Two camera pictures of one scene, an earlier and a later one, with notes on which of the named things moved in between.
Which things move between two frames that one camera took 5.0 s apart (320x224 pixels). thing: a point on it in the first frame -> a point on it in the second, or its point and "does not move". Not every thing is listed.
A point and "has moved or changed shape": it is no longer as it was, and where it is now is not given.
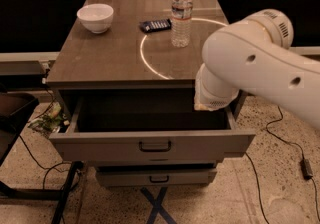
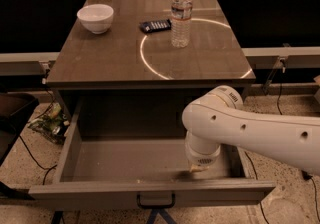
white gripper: [216, 100] -> [202, 159]
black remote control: [155, 25] does not move
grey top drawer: [148, 129] has moved or changed shape
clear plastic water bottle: [181, 12] does not move
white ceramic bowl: [96, 17] does not move
